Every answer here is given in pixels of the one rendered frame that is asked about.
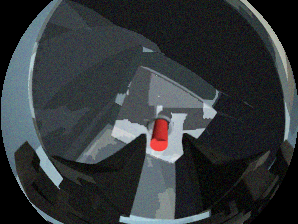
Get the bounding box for red peg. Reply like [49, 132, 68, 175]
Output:
[149, 119, 168, 151]

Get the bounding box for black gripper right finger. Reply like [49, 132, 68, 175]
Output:
[181, 133, 270, 214]

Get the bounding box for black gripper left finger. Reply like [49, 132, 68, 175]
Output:
[49, 133, 148, 217]

